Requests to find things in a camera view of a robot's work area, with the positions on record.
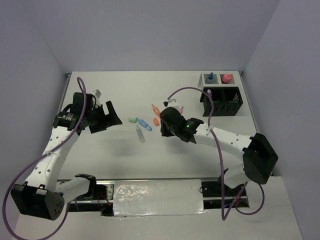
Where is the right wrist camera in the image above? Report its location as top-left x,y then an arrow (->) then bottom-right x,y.
163,98 -> 182,113

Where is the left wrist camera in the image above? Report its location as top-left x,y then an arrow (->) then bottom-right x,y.
91,89 -> 102,108

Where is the green highlighter cap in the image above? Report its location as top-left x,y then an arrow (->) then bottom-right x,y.
127,117 -> 137,123

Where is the green highlighter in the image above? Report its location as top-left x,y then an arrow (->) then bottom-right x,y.
136,125 -> 146,143

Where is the orange highlighter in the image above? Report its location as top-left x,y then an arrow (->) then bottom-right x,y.
151,104 -> 161,118

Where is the orange highlighter cap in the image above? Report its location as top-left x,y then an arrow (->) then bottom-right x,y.
153,118 -> 160,126

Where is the white two-cell organizer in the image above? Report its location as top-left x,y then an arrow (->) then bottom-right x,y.
197,72 -> 236,89

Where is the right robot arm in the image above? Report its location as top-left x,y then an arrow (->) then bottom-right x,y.
160,107 -> 279,196

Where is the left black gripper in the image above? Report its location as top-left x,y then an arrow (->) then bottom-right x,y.
84,101 -> 122,134

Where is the purple highlighter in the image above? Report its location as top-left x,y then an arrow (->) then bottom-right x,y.
207,89 -> 212,99

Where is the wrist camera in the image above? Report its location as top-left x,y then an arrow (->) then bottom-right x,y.
91,89 -> 102,108
163,98 -> 182,113

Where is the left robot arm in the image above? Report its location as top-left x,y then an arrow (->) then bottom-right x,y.
10,89 -> 122,221

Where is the pink cap glue bottle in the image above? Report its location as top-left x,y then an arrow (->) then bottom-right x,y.
222,74 -> 232,84

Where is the blue highlighter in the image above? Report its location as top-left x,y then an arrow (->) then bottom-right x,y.
136,118 -> 152,132

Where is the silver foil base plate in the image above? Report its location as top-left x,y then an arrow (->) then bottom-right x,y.
113,179 -> 206,217

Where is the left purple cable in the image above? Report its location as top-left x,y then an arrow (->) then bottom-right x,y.
4,76 -> 88,240

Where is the black slotted organizer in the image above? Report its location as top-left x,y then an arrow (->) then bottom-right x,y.
203,87 -> 243,117

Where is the blue cap clear bottle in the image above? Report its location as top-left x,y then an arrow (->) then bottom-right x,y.
207,72 -> 214,84

